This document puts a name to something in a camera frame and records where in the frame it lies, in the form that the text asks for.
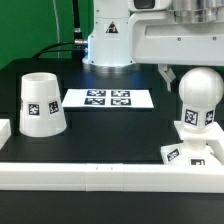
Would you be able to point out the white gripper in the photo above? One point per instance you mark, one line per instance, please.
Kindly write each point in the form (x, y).
(155, 38)

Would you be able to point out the white lamp bulb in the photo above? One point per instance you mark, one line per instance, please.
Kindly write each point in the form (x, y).
(200, 90)

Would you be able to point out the white lamp base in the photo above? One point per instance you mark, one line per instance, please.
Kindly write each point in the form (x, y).
(205, 147)

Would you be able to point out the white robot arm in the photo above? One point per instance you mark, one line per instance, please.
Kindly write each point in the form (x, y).
(108, 45)

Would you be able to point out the white lamp shade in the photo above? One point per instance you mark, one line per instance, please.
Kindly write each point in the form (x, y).
(41, 113)

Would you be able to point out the white marker sheet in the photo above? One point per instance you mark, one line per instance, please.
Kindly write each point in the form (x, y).
(108, 98)

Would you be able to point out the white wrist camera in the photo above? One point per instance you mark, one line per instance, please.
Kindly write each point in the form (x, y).
(148, 5)

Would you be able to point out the white fence rail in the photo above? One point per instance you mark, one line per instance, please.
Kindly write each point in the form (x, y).
(111, 177)

